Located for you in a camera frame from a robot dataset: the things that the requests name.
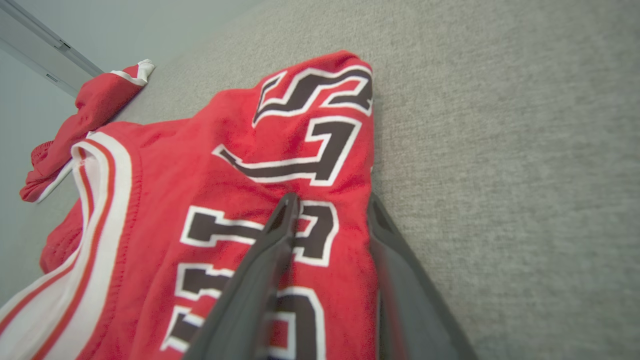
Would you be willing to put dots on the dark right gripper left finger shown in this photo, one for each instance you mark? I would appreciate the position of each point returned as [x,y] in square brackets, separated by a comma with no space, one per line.
[250,300]

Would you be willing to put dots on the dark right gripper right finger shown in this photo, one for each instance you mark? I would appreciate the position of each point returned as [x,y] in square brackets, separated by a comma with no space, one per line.
[410,310]

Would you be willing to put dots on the red lettered basketball jersey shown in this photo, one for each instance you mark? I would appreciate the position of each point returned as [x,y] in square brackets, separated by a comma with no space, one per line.
[165,185]

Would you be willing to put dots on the red shorts with white stripes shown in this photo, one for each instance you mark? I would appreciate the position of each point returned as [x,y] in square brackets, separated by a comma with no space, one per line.
[95,105]

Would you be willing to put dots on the grey metal frame post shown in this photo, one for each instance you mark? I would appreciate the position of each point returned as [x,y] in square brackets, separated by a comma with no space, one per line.
[40,47]

